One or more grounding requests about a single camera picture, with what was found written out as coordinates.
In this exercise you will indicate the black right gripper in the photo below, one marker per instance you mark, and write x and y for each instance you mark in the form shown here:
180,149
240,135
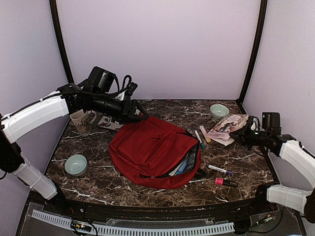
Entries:
242,137

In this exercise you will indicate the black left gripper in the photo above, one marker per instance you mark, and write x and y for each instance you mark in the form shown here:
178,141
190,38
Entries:
127,113

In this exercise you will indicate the pink illustrated small book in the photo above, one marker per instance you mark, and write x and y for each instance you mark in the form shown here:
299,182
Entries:
221,131

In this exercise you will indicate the red student backpack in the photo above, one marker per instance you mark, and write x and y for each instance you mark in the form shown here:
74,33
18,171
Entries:
146,152

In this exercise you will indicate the dog picture book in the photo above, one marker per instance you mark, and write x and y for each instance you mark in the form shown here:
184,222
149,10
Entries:
181,167

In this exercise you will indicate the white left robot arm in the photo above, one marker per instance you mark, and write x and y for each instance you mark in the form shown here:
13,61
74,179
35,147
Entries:
90,95

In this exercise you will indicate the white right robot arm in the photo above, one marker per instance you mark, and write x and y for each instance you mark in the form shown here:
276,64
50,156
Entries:
288,149

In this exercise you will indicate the pink yellow pastel highlighter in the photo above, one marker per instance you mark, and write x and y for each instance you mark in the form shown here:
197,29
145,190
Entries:
204,132

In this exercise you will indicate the green bowl back right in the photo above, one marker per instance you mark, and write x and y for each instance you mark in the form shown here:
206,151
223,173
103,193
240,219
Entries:
219,111

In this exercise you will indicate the green bowl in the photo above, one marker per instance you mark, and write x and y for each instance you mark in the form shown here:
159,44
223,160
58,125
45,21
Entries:
219,111
76,165

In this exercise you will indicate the floral ceramic trivet tile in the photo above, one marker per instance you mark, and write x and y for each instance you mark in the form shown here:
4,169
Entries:
107,123

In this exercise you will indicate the purple capped white marker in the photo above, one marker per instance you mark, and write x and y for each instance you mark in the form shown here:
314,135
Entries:
220,169

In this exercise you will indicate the teal capped white marker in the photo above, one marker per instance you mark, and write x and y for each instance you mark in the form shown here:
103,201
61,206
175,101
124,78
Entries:
199,139

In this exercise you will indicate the pink and black highlighter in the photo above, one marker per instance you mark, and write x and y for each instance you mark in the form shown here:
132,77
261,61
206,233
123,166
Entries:
225,182

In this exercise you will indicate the cream floral mug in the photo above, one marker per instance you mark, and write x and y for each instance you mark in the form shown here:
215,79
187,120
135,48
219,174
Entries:
83,121

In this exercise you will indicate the green bowl front left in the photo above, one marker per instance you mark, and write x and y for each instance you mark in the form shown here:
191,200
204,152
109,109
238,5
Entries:
76,165

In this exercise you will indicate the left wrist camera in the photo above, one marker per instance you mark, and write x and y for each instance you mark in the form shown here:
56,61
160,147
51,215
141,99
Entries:
128,88

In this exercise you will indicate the black curved table edge rail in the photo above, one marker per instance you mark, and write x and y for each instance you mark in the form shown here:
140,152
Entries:
222,203

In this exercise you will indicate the white slotted cable duct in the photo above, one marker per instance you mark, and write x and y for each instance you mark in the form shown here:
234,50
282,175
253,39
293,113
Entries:
115,227

